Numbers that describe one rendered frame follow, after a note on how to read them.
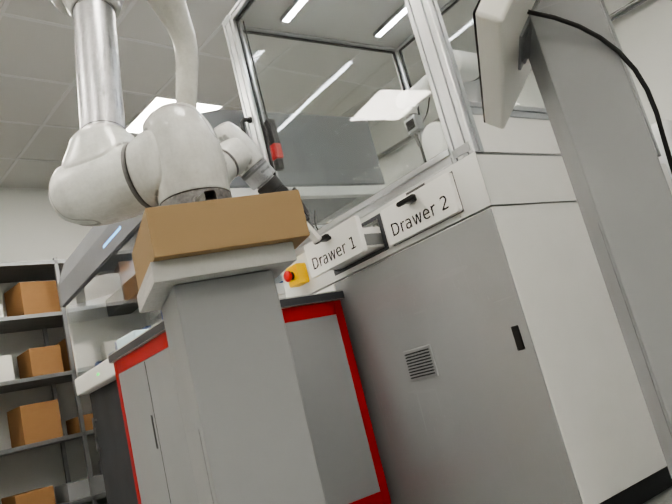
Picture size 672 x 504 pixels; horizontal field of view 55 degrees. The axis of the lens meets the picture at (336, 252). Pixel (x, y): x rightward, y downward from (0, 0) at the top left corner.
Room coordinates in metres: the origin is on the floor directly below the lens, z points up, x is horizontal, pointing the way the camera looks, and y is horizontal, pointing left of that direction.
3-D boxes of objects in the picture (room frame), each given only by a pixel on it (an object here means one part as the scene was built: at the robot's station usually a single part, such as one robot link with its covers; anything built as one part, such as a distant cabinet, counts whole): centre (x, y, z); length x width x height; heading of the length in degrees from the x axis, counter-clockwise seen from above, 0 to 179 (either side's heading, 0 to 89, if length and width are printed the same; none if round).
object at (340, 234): (1.95, 0.00, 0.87); 0.29 x 0.02 x 0.11; 38
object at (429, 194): (1.75, -0.25, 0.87); 0.29 x 0.02 x 0.11; 38
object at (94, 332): (3.57, 0.71, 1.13); 1.78 x 1.14 x 0.45; 38
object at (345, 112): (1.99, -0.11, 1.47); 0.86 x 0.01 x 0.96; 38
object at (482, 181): (2.27, -0.47, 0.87); 1.02 x 0.95 x 0.14; 38
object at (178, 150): (1.33, 0.28, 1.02); 0.18 x 0.16 x 0.22; 79
